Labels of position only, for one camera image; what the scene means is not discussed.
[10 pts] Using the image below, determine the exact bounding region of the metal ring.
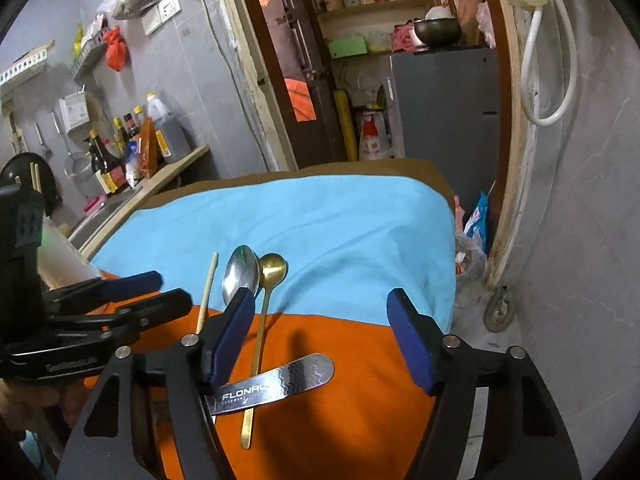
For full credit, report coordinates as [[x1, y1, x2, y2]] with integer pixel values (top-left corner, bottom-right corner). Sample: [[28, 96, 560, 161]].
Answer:
[[482, 284, 517, 333]]

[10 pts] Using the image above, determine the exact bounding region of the gold spoon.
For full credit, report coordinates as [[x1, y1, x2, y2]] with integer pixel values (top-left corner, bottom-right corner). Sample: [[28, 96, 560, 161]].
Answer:
[[240, 253, 289, 451]]

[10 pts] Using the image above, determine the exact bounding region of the white wall basket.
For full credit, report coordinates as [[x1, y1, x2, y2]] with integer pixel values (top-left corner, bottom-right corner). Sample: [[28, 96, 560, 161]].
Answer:
[[0, 40, 56, 98]]

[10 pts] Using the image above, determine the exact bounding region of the blue floor packet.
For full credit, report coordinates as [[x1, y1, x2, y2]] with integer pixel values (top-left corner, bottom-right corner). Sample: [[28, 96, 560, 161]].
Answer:
[[462, 191, 489, 253]]

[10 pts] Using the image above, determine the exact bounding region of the wooden shelf unit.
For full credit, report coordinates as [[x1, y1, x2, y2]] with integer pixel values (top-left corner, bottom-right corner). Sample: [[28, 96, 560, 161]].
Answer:
[[300, 0, 451, 61]]

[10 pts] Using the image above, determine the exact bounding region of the yellow cap sauce bottle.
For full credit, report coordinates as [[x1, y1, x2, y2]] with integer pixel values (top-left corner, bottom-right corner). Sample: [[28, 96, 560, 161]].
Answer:
[[112, 117, 128, 158]]

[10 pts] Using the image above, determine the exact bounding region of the person's left hand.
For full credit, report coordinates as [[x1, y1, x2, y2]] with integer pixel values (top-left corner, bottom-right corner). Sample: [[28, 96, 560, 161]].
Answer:
[[0, 377, 91, 431]]

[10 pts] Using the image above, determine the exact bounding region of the black wok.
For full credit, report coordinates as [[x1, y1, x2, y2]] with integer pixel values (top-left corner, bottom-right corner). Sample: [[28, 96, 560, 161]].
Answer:
[[0, 152, 63, 216]]

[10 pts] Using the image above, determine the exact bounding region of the patterned steel knife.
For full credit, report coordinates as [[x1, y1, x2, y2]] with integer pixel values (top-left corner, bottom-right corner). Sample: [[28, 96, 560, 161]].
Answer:
[[206, 353, 335, 417]]

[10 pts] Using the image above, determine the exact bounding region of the blue white packet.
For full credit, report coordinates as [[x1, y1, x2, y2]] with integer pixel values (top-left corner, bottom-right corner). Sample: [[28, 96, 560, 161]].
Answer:
[[125, 152, 143, 188]]

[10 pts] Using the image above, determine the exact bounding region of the white wall utensil holder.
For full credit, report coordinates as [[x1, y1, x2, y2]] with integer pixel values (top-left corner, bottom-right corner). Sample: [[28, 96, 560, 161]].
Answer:
[[58, 91, 91, 133]]

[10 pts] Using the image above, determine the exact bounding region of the wooden spatula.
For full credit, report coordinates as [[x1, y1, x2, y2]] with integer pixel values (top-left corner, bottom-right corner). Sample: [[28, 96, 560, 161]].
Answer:
[[5, 110, 26, 156]]

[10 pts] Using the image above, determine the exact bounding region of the white hose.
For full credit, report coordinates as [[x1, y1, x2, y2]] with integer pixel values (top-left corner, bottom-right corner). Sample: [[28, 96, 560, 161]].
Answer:
[[520, 0, 578, 127]]

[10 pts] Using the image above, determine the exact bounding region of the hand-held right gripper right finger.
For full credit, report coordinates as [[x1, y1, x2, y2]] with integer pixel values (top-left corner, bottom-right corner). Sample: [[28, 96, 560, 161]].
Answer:
[[386, 288, 583, 480]]

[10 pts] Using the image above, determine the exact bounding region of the green box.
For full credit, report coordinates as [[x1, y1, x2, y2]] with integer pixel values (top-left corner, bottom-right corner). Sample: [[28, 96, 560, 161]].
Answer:
[[327, 36, 368, 60]]

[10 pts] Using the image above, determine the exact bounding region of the steel ladle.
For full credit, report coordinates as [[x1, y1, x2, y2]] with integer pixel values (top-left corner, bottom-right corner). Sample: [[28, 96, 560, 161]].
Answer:
[[34, 122, 53, 161]]

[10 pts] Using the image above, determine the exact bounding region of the red white bottle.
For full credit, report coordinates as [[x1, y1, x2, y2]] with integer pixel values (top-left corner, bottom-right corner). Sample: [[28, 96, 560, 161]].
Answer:
[[357, 107, 393, 161]]

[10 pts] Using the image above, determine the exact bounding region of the red spice bag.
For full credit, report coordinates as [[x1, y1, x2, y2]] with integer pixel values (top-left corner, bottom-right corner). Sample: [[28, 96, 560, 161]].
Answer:
[[137, 117, 161, 178]]

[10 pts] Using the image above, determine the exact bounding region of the brown door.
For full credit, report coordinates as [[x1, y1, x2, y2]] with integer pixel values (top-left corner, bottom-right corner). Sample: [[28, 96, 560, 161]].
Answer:
[[232, 0, 346, 171]]

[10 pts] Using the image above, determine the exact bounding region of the mesh strainer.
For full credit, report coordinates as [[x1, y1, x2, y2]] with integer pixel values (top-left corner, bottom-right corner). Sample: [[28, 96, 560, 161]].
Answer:
[[51, 110, 91, 180]]

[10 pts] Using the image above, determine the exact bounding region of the pink cloth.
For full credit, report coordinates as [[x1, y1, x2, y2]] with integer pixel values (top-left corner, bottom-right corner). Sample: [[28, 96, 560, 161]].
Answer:
[[391, 22, 418, 53]]

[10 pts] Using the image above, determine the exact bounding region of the striped blanket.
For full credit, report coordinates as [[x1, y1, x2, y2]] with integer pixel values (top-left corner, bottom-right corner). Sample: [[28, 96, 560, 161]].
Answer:
[[82, 157, 458, 480]]

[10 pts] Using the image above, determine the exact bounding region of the clear floor plastic bag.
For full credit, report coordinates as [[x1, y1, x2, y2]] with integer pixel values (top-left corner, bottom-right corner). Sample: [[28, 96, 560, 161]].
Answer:
[[454, 232, 490, 308]]

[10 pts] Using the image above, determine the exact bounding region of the yellow roll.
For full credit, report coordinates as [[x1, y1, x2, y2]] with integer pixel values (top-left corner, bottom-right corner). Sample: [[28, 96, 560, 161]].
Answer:
[[333, 89, 360, 162]]

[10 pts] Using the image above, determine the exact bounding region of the grey cabinet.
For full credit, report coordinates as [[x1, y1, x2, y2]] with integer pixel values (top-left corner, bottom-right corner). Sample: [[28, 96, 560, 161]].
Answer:
[[390, 46, 503, 211]]

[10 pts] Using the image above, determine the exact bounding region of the dark metal bowl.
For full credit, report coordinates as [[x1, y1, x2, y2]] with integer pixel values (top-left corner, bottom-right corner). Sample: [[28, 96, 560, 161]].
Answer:
[[412, 17, 463, 51]]

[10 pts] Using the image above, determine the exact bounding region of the cooking oil jug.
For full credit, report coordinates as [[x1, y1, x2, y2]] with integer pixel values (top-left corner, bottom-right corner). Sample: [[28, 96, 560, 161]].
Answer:
[[146, 92, 192, 163]]

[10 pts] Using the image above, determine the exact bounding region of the silver spoon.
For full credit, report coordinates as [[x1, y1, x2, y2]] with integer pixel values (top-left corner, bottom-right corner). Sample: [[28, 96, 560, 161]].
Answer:
[[221, 244, 261, 307]]

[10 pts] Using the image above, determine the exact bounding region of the wooden cutting board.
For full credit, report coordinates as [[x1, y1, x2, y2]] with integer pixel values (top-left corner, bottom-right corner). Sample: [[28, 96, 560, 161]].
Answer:
[[457, 0, 483, 36]]

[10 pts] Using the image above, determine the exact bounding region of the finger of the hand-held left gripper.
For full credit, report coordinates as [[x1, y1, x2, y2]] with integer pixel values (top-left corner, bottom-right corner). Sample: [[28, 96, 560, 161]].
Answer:
[[47, 288, 193, 346], [42, 270, 165, 313]]

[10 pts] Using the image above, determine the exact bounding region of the door frame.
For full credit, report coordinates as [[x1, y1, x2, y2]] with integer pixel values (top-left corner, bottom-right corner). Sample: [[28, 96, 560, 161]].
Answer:
[[207, 0, 556, 286]]

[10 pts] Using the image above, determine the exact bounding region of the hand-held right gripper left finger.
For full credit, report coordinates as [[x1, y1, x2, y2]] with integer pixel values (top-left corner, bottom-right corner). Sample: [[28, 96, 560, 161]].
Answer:
[[56, 287, 257, 480]]

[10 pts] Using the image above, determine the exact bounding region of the red plastic bag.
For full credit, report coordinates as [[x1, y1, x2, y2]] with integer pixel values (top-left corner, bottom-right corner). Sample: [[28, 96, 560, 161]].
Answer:
[[104, 26, 130, 72]]

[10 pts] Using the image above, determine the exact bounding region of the grey wall shelf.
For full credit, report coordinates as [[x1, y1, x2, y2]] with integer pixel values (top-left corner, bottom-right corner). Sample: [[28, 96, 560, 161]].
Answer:
[[72, 40, 108, 81]]

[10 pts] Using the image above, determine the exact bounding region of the stainless steel sink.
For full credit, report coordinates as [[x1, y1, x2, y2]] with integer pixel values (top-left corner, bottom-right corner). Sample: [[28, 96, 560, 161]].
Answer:
[[67, 187, 146, 246]]

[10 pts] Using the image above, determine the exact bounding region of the large soy sauce bottle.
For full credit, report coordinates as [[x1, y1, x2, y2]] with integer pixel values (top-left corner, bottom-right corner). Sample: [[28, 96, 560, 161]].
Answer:
[[87, 129, 128, 196]]

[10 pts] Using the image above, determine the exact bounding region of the white cable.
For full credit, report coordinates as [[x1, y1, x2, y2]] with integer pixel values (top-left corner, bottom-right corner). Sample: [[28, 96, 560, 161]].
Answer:
[[200, 0, 278, 171]]

